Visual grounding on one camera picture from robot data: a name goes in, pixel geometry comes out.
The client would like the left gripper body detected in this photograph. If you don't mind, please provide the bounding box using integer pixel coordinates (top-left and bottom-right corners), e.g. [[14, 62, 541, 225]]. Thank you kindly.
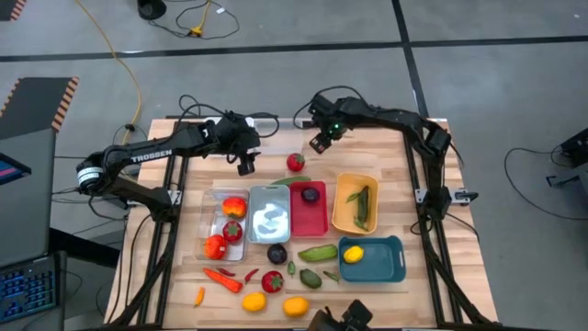
[[214, 113, 263, 157]]

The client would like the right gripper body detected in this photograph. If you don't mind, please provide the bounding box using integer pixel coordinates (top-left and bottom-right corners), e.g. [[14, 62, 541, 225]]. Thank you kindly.
[[308, 94, 350, 141]]

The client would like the yellow-orange bell pepper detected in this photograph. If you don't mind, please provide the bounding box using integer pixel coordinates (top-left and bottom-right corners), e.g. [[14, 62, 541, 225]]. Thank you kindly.
[[221, 196, 248, 219]]

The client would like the purple plum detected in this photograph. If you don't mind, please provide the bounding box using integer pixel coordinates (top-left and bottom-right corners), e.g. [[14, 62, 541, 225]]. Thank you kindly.
[[300, 186, 322, 205]]

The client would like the clear plastic bin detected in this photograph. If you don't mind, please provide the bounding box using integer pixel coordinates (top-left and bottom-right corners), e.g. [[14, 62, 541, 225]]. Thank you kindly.
[[195, 187, 252, 264]]

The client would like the yellow plastic basket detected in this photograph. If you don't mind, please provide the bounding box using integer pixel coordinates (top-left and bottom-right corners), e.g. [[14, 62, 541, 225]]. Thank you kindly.
[[331, 171, 380, 235]]

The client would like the orange bell pepper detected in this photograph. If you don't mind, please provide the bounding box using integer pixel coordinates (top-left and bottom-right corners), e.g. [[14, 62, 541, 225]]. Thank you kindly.
[[203, 234, 229, 261]]

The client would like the light green cucumber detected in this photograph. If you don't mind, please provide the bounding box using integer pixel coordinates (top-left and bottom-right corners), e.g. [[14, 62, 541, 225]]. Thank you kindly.
[[297, 244, 339, 264]]

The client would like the orange carrot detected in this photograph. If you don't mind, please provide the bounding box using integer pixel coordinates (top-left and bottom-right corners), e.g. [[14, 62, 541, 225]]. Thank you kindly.
[[202, 267, 244, 294]]

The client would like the dark green avocado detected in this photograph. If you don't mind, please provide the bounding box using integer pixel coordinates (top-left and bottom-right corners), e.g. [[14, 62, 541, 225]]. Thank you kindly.
[[299, 268, 323, 291]]

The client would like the orange fruit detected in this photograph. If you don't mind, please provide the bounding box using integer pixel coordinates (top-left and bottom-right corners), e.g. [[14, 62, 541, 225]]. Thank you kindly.
[[281, 296, 311, 319]]

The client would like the light grey plastic basket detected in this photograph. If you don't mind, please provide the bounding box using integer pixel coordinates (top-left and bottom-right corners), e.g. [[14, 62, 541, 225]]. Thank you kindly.
[[246, 184, 292, 245]]

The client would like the red plastic basket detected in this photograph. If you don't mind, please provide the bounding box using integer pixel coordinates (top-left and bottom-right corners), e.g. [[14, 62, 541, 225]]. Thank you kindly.
[[289, 179, 330, 238]]

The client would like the dark purple eggplant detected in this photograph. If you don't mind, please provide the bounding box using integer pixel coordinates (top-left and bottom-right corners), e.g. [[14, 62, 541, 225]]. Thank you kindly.
[[266, 244, 288, 267]]

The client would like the yellow extension plug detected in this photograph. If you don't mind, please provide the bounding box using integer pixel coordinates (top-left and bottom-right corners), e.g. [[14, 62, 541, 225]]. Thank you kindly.
[[187, 0, 213, 39]]

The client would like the teal plastic basket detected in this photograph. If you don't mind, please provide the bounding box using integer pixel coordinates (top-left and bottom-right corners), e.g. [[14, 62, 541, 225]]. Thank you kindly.
[[337, 234, 407, 283]]

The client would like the black round stand base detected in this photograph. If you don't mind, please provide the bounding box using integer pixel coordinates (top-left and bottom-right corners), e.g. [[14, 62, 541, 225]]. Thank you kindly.
[[136, 0, 167, 21]]

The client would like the black bulky device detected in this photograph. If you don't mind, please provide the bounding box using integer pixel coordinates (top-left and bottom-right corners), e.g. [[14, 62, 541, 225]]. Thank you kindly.
[[306, 298, 374, 331]]

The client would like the striped-edge black floor mat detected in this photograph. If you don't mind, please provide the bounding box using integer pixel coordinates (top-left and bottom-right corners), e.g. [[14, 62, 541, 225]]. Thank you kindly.
[[0, 0, 28, 23], [0, 76, 80, 142]]

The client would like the laptop screen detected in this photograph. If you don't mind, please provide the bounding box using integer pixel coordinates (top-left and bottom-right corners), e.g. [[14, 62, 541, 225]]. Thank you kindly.
[[0, 153, 33, 187]]

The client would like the grey metal stand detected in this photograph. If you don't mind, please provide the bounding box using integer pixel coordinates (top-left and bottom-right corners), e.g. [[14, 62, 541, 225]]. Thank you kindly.
[[546, 163, 588, 188]]

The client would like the black equipment box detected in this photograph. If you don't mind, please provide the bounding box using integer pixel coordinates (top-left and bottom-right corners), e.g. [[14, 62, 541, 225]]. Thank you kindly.
[[559, 127, 588, 167]]

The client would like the backlit keyboard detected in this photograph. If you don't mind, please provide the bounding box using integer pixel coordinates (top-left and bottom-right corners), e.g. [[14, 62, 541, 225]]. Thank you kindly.
[[0, 251, 63, 325]]

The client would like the black cable loop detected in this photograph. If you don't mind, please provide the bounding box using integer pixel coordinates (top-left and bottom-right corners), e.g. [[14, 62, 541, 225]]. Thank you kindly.
[[177, 94, 202, 119]]

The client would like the black floor cable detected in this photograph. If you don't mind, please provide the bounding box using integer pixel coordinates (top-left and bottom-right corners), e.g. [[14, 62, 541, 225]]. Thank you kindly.
[[146, 0, 241, 40], [503, 146, 588, 221]]

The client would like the yellow floor cable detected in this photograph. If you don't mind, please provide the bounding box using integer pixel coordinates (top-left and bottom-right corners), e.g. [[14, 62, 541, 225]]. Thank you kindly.
[[75, 0, 143, 139]]

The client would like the black aluminium table frame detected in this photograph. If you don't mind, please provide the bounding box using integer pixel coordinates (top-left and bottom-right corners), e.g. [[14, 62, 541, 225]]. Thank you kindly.
[[104, 118, 500, 331]]

